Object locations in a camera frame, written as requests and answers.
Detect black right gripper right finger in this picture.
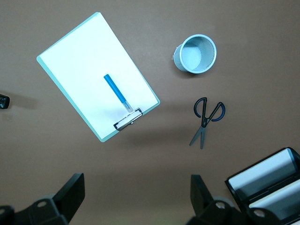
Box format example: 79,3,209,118
185,174,285,225

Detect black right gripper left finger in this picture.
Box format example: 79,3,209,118
0,172,85,225

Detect blue marker with white end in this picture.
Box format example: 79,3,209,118
103,74,134,113

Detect black stacked document tray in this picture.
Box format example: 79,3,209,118
225,147,300,225

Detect white paper stack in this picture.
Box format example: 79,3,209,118
248,181,300,220
228,150,293,190

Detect mint green clipboard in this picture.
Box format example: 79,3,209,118
36,11,161,143

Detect black and blue scissors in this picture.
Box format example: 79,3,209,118
189,97,226,150

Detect black stapler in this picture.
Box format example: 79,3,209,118
0,93,10,110

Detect blue-grey mesh pen cup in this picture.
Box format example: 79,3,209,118
172,34,218,75

